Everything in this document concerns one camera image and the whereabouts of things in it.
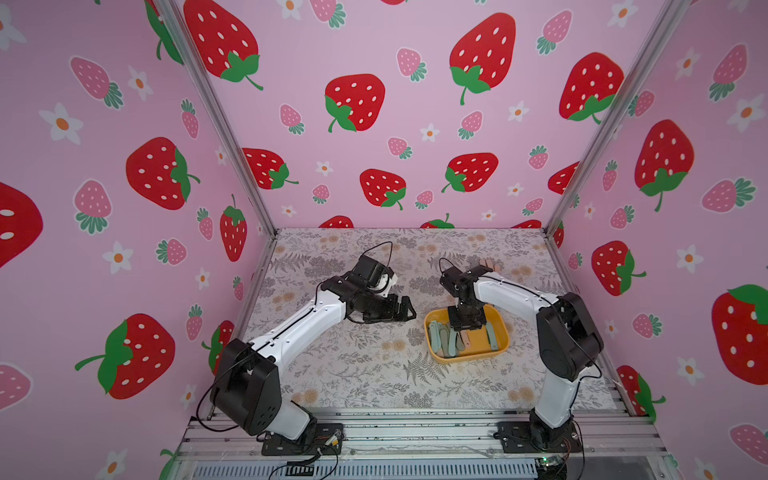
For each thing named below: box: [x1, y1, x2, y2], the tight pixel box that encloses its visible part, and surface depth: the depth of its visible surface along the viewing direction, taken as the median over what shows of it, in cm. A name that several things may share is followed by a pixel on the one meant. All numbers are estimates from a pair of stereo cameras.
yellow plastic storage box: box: [424, 304, 510, 364], surface depth 91 cm
